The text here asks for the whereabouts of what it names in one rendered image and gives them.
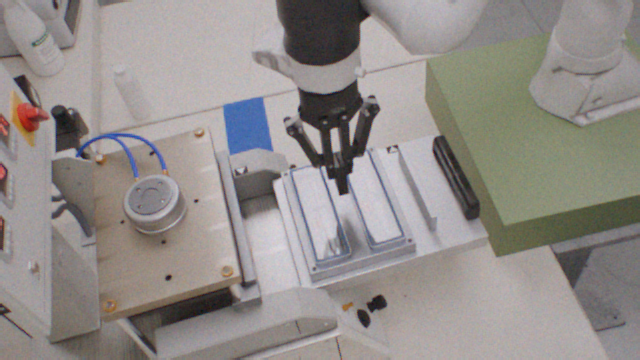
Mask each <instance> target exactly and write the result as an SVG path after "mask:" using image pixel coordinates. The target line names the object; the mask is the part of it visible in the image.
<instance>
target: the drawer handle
mask: <svg viewBox="0 0 640 360"><path fill-rule="evenodd" d="M432 152H433V155H434V156H437V155H438V157H439V159H440V161H441V163H442V165H443V167H444V169H445V170H446V172H447V174H448V176H449V178H450V180H451V182H452V184H453V186H454V188H455V190H457V192H458V194H459V196H460V199H461V201H462V203H463V205H464V207H465V209H466V210H465V217H466V219H467V220H471V219H475V218H478V217H479V212H480V207H479V206H480V203H479V200H478V199H477V196H476V194H475V192H474V190H473V188H472V186H471V184H470V183H469V181H468V179H467V177H466V175H465V173H464V171H463V169H462V168H461V166H460V164H459V162H458V160H457V158H455V156H454V153H453V151H452V150H451V148H450V146H449V144H448V142H447V140H446V138H445V136H444V135H439V136H436V137H434V139H433V144H432Z"/></svg>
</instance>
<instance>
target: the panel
mask: <svg viewBox="0 0 640 360"><path fill-rule="evenodd" d="M329 294H330V298H331V301H332V304H333V307H334V310H335V314H336V317H337V320H338V321H340V323H342V324H344V325H346V326H348V327H349V328H351V329H353V330H355V331H357V332H359V333H361V334H363V335H365V336H367V337H370V338H372V339H374V340H376V341H378V342H380V343H382V344H384V345H386V346H388V347H390V345H389V341H388V339H387V337H386V334H385V331H384V328H383V325H382V323H381V319H380V316H379V313H378V310H377V309H376V310H375V311H374V312H373V313H372V312H371V311H369V310H368V308H367V305H366V303H367V302H372V300H373V296H372V294H370V291H369V288H368V285H367V281H365V282H362V283H358V284H355V286H352V287H348V288H345V289H342V290H338V291H335V292H332V293H329ZM361 309H363V310H365V311H366V312H367V313H368V315H369V317H371V325H370V326H365V325H364V324H363V322H362V320H361V318H360V315H359V310H361Z"/></svg>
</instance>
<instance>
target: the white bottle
mask: <svg viewBox="0 0 640 360"><path fill-rule="evenodd" d="M114 72H115V75H114V82H115V84H116V87H117V89H118V91H119V93H120V95H121V97H122V99H123V100H124V102H125V104H126V106H127V108H128V110H129V112H130V114H131V116H133V117H134V119H136V120H144V119H146V118H148V116H149V115H150V114H151V111H152V107H151V105H150V103H149V101H148V99H147V97H146V95H145V93H144V91H143V89H142V87H141V85H140V83H139V79H138V77H137V75H135V74H134V73H133V72H132V71H131V70H130V69H127V68H126V66H125V65H123V64H120V65H117V66H116V67H115V68H114Z"/></svg>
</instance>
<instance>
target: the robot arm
mask: <svg viewBox="0 0 640 360"><path fill-rule="evenodd" d="M489 1H490V0H275V3H276V11H277V18H278V21H277V22H276V23H275V24H273V25H272V26H271V27H270V28H269V29H268V30H267V31H266V32H265V34H264V35H263V37H262V38H261V39H260V40H259V41H258V43H257V44H256V45H255V46H254V47H253V49H252V50H251V54H252V58H253V60H254V61H255V62H256V63H258V64H260V65H262V66H265V67H267V68H270V70H272V71H274V72H277V73H279V74H280V75H282V76H285V77H287V78H288V79H291V80H292V81H293V83H294V84H295V85H296V86H297V89H298V94H299V99H300V103H299V106H298V114H297V115H295V116H294V117H293V118H291V117H285V118H284V120H283V121H284V124H285V128H286V132H287V134H288V135H289V136H291V137H292V138H294V139H296V140H297V142H298V143H299V145H300V146H301V148H302V150H303V151H304V154H305V155H306V157H307V158H308V160H309V161H310V163H311V165H312V166H313V168H314V169H320V168H321V167H325V172H326V175H327V178H329V179H330V180H332V179H335V183H336V187H337V190H338V193H339V196H341V195H344V194H349V189H348V181H347V175H350V174H352V173H353V166H354V163H353V159H354V158H356V157H357V158H362V157H363V156H364V154H365V149H366V145H367V142H368V138H369V134H370V130H371V126H372V123H373V120H375V118H376V117H377V116H378V114H379V113H380V111H381V107H380V105H379V103H378V100H377V98H376V96H375V95H372V94H371V95H368V96H367V98H366V97H362V96H361V93H360V92H359V91H358V80H357V77H358V78H361V79H363V78H364V77H365V74H366V70H365V69H363V67H361V55H360V23H362V22H363V21H364V20H366V19H367V18H370V17H371V16H372V17H373V18H374V19H375V20H376V21H377V22H378V23H379V24H380V25H382V26H383V27H384V28H385V29H386V30H387V31H388V32H389V33H390V35H392V36H393V38H394V39H395V40H396V41H397V42H398V43H399V44H400V45H401V46H402V47H403V48H404V49H405V50H406V51H407V52H408V53H409V54H410V55H437V54H444V53H446V52H450V51H453V50H455V49H458V48H460V47H461V46H462V44H463V42H464V41H465V40H466V39H467V38H468V37H469V35H470V34H471V33H472V32H473V31H474V29H475V27H477V25H478V23H479V21H480V19H481V17H482V15H483V12H484V11H485V9H486V7H487V5H488V3H489ZM632 10H633V2H632V0H563V3H562V7H561V11H560V15H559V19H557V23H556V25H555V26H554V29H553V32H552V34H551V37H550V40H549V43H548V46H547V52H546V55H545V58H544V60H543V62H542V65H541V67H539V69H538V71H537V72H536V73H535V74H534V76H533V77H532V79H531V82H530V85H529V92H530V94H531V96H532V97H533V99H534V101H535V103H536V105H537V106H538V107H540V108H542V109H545V110H546V111H548V112H550V113H552V114H554V115H556V116H559V117H562V118H565V119H567V120H569V121H572V122H574V123H576V124H578V125H579V127H581V128H582V127H585V125H588V124H591V123H595V122H598V121H601V120H604V119H607V118H610V117H613V116H617V115H621V114H624V113H627V112H630V111H633V110H637V109H640V62H639V60H638V58H637V57H636V56H635V55H634V54H633V52H632V51H631V50H630V49H628V48H627V47H626V46H625V45H624V44H625V42H626V36H625V35H624V33H623V32H624V30H625V28H627V26H628V23H629V21H630V19H631V17H632ZM359 110H360V111H359ZM358 111H359V115H358V119H357V124H356V128H355V132H354V136H353V141H352V145H351V141H350V126H349V123H350V122H351V121H352V119H353V118H354V116H355V115H356V114H357V112H358ZM303 122H304V123H306V124H308V125H310V126H311V127H313V128H315V129H316V130H318V131H319V137H320V144H321V152H322V154H318V152H317V150H316V148H315V147H314V145H313V143H312V142H311V140H310V139H309V137H308V135H307V134H306V132H305V130H304V125H303ZM335 128H338V136H339V143H340V150H339V151H336V152H333V145H332V138H331V137H332V135H331V130H332V129H335Z"/></svg>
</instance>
